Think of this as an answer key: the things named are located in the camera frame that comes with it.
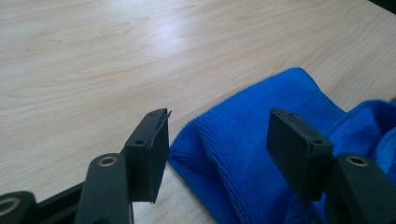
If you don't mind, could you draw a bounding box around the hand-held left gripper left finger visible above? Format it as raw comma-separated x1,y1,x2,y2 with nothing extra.
123,107,173,204

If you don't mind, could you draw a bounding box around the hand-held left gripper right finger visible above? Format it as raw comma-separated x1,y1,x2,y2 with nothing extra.
266,107,335,202

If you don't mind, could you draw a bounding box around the blue cloth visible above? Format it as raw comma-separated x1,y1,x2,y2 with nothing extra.
167,66,396,224

